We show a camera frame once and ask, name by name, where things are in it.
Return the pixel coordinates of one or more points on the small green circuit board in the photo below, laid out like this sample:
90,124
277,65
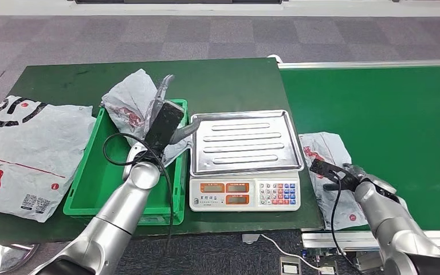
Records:
318,254

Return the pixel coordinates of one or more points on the white electronic scale base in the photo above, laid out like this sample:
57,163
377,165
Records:
252,189

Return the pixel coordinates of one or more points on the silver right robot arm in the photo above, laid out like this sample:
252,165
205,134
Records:
394,227

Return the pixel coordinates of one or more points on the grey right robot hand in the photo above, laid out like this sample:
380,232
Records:
354,172

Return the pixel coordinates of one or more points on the grey parcel bag black print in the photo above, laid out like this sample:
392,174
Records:
326,146

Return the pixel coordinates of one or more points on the green plastic crate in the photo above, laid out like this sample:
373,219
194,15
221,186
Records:
91,182

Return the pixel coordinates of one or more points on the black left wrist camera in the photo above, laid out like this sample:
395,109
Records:
165,123

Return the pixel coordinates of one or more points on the green conveyor belt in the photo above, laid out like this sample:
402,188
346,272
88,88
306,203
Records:
394,114

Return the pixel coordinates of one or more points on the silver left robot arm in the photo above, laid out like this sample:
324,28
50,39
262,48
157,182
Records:
117,220

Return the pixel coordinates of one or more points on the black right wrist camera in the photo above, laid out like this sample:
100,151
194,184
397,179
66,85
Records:
324,167

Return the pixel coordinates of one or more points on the white plug adapter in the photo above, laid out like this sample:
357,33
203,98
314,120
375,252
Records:
326,270

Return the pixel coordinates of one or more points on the small grey parcel bag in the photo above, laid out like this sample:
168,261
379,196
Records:
129,95

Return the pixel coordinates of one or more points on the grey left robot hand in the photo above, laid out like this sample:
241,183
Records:
153,110

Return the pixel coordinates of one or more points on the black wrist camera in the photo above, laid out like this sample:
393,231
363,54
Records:
165,123
324,167

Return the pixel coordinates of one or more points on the shiny chrome round base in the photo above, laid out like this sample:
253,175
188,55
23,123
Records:
0,260

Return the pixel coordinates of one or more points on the steel weighing tray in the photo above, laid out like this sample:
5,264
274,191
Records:
242,144

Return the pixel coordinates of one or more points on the large flat grey mailer bag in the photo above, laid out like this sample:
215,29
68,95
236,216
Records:
26,151

